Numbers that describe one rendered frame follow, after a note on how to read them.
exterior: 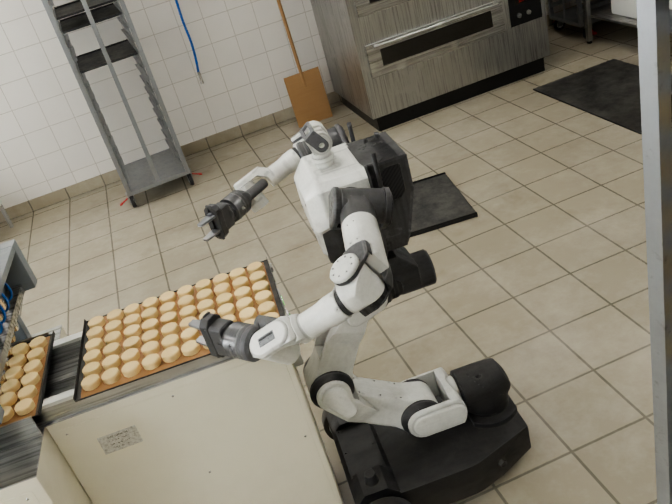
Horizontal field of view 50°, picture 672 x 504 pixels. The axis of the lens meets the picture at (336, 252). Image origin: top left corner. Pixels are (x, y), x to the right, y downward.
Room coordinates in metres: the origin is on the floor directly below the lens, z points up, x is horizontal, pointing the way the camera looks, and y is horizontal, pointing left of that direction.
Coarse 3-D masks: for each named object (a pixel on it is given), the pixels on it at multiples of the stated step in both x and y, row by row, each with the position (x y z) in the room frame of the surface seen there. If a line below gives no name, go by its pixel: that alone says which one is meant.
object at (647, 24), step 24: (648, 0) 0.93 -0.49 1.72; (648, 24) 0.93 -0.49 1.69; (648, 48) 0.94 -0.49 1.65; (648, 72) 0.94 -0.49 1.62; (648, 96) 0.94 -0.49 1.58; (648, 120) 0.94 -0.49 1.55; (648, 144) 0.94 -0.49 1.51; (648, 168) 0.94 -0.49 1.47; (648, 192) 0.94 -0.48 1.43; (648, 216) 0.94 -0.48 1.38; (648, 240) 0.95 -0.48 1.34; (648, 264) 0.95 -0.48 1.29; (648, 288) 0.95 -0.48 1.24
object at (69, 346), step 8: (72, 336) 1.93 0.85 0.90; (80, 336) 1.91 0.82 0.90; (56, 344) 1.91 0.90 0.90; (64, 344) 1.91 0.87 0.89; (72, 344) 1.91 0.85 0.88; (80, 344) 1.91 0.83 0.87; (56, 352) 1.90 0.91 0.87; (64, 352) 1.91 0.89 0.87; (72, 352) 1.91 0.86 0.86; (56, 360) 1.90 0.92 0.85
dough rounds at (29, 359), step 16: (48, 336) 1.97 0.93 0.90; (16, 352) 1.90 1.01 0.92; (32, 352) 1.86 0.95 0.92; (16, 368) 1.80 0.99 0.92; (32, 368) 1.78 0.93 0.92; (16, 384) 1.72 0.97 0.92; (32, 384) 1.72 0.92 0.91; (0, 400) 1.66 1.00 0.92; (16, 400) 1.67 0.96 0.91; (32, 400) 1.62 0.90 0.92; (16, 416) 1.60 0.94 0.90
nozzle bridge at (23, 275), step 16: (0, 256) 2.02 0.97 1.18; (16, 256) 2.08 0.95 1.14; (0, 272) 1.91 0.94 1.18; (16, 272) 2.08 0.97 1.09; (32, 272) 2.12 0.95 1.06; (0, 288) 1.83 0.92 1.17; (16, 288) 2.06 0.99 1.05; (32, 288) 2.08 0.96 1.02; (16, 304) 1.96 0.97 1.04; (16, 320) 1.90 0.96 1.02; (0, 336) 1.78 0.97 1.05; (16, 336) 2.08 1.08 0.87; (0, 352) 1.70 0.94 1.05; (0, 368) 1.64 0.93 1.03; (0, 416) 1.43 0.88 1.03
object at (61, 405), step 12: (288, 312) 1.70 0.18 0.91; (204, 360) 1.66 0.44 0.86; (216, 360) 1.66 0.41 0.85; (168, 372) 1.65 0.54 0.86; (180, 372) 1.65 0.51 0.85; (132, 384) 1.64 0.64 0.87; (144, 384) 1.64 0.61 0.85; (60, 396) 1.63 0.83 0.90; (72, 396) 1.62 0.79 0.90; (96, 396) 1.63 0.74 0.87; (108, 396) 1.63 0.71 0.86; (120, 396) 1.64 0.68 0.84; (48, 408) 1.62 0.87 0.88; (60, 408) 1.62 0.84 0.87; (72, 408) 1.62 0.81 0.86; (84, 408) 1.63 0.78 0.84; (36, 420) 1.61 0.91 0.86; (48, 420) 1.61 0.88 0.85
